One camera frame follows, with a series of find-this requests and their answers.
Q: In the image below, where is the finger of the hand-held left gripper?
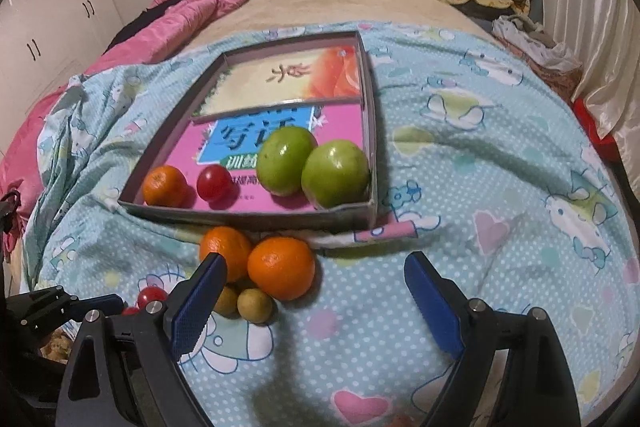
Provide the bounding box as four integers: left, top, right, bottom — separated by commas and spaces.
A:
40, 294, 126, 333
10, 286, 76, 323

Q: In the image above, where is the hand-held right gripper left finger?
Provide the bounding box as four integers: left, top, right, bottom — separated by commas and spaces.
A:
54, 251, 229, 427

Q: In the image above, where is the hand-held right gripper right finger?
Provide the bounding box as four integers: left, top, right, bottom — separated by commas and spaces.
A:
404, 251, 583, 427

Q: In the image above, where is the small brown-green longan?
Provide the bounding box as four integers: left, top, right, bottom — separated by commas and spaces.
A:
212, 284, 240, 318
236, 288, 275, 324

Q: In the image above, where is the small orange mandarin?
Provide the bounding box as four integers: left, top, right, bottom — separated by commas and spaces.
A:
142, 165, 188, 208

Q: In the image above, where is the shallow cardboard box tray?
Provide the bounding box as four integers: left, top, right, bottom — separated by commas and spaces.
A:
117, 30, 379, 230

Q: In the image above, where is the green jujube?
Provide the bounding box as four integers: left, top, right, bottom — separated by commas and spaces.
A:
256, 126, 318, 196
301, 140, 372, 209

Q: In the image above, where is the blue cartoon printed blanket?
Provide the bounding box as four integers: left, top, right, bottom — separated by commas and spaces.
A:
30, 19, 640, 427

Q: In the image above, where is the pink book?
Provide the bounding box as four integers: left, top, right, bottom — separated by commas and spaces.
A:
145, 104, 373, 212

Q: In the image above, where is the beige and orange book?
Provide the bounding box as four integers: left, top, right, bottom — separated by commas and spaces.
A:
192, 47, 363, 118

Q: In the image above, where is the red plastic bag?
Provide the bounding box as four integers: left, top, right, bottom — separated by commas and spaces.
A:
572, 98, 621, 162

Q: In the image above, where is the patterned bag with clothes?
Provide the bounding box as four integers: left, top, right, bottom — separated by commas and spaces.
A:
492, 14, 583, 102

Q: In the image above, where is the black garment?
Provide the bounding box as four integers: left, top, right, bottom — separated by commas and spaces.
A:
107, 0, 186, 52

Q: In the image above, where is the white wardrobe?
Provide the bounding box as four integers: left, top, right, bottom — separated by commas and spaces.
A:
0, 0, 128, 108

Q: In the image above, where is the pink quilt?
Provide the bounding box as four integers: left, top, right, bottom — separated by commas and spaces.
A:
0, 0, 276, 188

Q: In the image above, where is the beige blanket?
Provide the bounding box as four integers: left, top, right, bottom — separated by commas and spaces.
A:
165, 0, 496, 58

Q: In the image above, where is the cream satin curtain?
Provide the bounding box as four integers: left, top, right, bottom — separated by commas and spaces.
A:
535, 0, 640, 202

